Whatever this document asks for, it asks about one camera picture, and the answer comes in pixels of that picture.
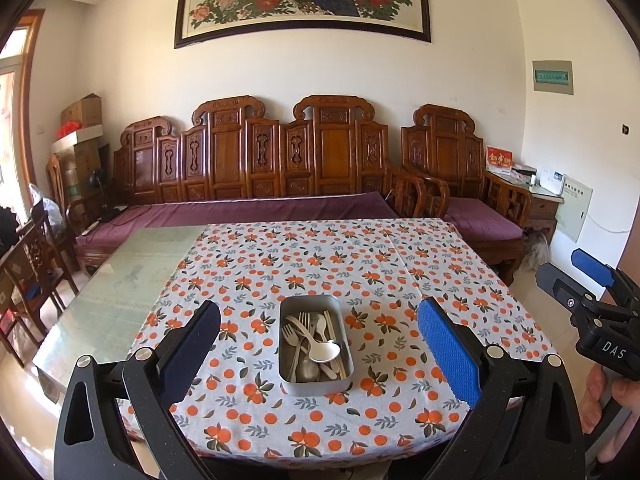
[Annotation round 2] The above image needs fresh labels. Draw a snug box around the brown cardboard box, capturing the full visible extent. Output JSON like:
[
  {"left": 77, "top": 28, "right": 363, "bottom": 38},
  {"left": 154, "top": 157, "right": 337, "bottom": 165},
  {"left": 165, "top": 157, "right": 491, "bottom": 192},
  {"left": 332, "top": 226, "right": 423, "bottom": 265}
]
[{"left": 61, "top": 93, "right": 103, "bottom": 128}]

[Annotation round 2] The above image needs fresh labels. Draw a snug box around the purple sofa cushion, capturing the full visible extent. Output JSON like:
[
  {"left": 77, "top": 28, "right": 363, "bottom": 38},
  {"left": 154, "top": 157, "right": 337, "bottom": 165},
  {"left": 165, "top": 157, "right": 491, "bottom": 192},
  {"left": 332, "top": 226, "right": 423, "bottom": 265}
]
[{"left": 76, "top": 191, "right": 401, "bottom": 251}]

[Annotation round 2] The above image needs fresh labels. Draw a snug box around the large printed cardboard box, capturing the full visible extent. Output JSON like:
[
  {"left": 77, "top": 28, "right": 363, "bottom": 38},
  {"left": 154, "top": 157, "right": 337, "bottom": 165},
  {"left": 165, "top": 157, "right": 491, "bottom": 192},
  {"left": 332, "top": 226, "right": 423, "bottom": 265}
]
[{"left": 52, "top": 142, "right": 111, "bottom": 201}]

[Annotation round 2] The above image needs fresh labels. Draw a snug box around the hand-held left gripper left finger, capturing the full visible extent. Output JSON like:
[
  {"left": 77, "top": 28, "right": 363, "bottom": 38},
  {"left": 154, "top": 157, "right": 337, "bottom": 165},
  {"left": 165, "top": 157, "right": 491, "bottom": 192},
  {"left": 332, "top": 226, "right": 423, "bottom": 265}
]
[{"left": 54, "top": 300, "right": 222, "bottom": 480}]

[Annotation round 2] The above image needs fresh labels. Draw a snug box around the carved wooden armchair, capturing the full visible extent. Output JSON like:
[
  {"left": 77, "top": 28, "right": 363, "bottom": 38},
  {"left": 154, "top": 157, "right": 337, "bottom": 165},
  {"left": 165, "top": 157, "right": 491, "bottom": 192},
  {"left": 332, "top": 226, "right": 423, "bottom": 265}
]
[{"left": 401, "top": 104, "right": 533, "bottom": 281}]

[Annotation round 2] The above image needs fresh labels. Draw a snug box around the carved wooden sofa bench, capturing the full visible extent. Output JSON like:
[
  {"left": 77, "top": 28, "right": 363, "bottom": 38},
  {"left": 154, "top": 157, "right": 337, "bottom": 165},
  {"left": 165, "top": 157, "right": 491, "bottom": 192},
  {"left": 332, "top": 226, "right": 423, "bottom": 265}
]
[{"left": 75, "top": 94, "right": 451, "bottom": 271}]

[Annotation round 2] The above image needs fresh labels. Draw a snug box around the red gift box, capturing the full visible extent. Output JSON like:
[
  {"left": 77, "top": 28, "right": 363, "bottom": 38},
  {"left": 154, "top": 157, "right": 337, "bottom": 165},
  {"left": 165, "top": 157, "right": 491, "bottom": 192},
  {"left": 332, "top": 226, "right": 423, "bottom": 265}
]
[{"left": 486, "top": 146, "right": 513, "bottom": 175}]

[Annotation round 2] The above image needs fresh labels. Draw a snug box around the steel spoon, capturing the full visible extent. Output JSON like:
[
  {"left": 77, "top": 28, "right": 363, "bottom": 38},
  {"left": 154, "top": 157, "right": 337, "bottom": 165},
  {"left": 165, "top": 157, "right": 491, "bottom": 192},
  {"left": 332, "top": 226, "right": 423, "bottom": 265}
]
[{"left": 296, "top": 340, "right": 322, "bottom": 383}]

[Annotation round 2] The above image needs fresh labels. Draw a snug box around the dark cloth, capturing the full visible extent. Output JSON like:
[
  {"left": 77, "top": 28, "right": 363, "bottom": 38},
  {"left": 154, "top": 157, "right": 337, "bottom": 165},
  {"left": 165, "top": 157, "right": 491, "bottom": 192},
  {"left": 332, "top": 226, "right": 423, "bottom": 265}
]
[{"left": 0, "top": 205, "right": 18, "bottom": 256}]

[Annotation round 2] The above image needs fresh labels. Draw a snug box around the wooden side table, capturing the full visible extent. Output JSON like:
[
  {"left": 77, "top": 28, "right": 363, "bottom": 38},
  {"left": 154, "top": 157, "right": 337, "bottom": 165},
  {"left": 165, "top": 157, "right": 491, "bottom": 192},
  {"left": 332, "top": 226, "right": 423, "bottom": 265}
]
[{"left": 487, "top": 170, "right": 565, "bottom": 246}]

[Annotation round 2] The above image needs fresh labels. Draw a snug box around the green-framed wall panel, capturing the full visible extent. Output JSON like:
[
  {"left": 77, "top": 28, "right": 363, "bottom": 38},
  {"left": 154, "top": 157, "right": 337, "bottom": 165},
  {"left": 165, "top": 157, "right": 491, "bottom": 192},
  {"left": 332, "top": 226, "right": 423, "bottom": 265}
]
[{"left": 532, "top": 60, "right": 574, "bottom": 95}]

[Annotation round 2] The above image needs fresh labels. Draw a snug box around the white ceramic spoon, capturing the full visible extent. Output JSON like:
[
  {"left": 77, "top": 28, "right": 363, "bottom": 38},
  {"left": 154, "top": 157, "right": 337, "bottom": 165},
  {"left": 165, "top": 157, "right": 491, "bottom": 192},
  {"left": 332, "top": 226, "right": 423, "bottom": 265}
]
[{"left": 308, "top": 339, "right": 342, "bottom": 364}]

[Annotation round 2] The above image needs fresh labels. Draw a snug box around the cream plastic spoon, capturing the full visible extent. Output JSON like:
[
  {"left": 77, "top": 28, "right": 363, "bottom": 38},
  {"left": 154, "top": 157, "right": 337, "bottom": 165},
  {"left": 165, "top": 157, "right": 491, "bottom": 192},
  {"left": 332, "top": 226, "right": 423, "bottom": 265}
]
[{"left": 310, "top": 313, "right": 328, "bottom": 351}]

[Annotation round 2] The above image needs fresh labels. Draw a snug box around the rectangular metal tray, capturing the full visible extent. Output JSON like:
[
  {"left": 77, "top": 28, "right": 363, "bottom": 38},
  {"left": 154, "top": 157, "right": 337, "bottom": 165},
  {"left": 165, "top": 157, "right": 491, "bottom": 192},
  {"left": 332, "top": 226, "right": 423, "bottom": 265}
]
[{"left": 278, "top": 295, "right": 355, "bottom": 397}]

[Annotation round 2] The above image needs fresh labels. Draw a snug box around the purple armchair cushion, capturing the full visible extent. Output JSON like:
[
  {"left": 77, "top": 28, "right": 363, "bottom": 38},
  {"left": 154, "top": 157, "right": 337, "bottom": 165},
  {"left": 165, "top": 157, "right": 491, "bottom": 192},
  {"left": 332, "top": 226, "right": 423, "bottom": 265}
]
[{"left": 442, "top": 197, "right": 523, "bottom": 241}]

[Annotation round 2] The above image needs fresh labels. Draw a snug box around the wooden door frame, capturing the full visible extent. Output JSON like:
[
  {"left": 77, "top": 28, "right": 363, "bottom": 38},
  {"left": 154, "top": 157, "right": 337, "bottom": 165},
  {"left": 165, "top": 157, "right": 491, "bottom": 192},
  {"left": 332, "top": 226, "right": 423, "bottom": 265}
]
[{"left": 0, "top": 9, "right": 46, "bottom": 211}]

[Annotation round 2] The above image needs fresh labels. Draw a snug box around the clear plastic bag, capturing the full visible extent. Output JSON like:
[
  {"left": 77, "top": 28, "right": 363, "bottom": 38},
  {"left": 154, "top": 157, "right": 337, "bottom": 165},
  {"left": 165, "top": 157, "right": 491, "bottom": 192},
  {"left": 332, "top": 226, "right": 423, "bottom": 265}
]
[{"left": 27, "top": 182, "right": 63, "bottom": 231}]

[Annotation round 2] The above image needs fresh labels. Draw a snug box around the white desk device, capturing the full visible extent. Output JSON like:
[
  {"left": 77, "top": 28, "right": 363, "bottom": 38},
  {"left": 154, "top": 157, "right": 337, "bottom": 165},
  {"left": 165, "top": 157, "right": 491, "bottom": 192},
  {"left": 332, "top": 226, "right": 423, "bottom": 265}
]
[{"left": 535, "top": 170, "right": 566, "bottom": 195}]

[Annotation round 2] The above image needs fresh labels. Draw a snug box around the white electrical cabinet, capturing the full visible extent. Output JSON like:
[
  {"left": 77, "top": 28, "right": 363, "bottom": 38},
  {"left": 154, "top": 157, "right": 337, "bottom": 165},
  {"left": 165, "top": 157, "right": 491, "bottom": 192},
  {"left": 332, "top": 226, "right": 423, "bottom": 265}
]
[{"left": 555, "top": 174, "right": 594, "bottom": 243}]

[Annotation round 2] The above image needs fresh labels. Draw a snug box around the orange fruit print tablecloth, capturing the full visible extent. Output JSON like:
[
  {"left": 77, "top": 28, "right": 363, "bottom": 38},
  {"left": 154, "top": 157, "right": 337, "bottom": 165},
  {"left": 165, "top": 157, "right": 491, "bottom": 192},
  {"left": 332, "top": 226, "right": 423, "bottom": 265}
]
[{"left": 122, "top": 217, "right": 558, "bottom": 458}]

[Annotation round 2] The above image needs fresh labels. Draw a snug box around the wooden dining chair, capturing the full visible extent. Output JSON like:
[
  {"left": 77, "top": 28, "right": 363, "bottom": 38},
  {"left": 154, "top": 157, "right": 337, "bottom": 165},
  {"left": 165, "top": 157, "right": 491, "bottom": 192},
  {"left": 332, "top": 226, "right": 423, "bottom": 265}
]
[
  {"left": 0, "top": 210, "right": 81, "bottom": 366},
  {"left": 46, "top": 154, "right": 81, "bottom": 261}
]

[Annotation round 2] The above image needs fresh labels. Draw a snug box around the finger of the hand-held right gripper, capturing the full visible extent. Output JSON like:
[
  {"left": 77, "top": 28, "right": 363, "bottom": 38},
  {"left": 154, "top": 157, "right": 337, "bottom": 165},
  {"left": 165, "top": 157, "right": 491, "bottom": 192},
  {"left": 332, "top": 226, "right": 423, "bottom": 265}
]
[
  {"left": 571, "top": 248, "right": 640, "bottom": 307},
  {"left": 536, "top": 262, "right": 606, "bottom": 331}
]

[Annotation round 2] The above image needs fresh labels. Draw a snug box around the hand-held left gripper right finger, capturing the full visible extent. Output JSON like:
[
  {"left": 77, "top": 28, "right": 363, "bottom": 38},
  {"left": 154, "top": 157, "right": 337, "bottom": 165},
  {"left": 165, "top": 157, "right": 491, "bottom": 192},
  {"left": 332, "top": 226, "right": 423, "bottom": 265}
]
[{"left": 417, "top": 296, "right": 587, "bottom": 480}]

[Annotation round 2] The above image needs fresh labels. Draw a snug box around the person's right hand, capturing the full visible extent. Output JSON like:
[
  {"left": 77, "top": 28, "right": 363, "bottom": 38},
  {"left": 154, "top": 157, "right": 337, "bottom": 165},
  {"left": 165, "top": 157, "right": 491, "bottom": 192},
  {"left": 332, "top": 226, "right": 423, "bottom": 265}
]
[{"left": 582, "top": 365, "right": 640, "bottom": 436}]

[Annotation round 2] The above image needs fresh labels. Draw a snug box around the grey furry thing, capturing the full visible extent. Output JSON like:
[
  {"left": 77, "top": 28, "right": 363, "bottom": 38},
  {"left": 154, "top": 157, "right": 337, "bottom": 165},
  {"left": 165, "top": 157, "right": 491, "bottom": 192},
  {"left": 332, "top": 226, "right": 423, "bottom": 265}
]
[{"left": 522, "top": 230, "right": 551, "bottom": 271}]

